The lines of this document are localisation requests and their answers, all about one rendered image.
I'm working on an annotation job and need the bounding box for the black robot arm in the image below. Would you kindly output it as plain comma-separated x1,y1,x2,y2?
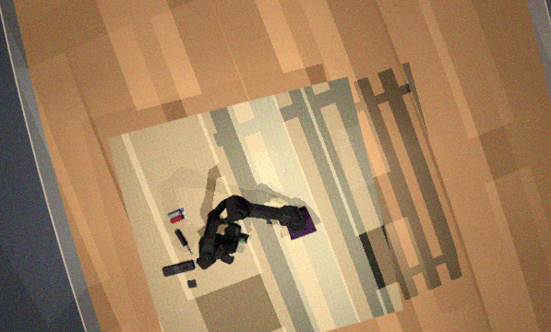
196,195,306,270

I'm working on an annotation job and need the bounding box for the black screwdriver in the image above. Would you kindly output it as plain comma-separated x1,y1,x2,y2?
174,230,191,255

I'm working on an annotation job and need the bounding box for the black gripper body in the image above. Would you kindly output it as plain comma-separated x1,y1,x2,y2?
219,223,242,265

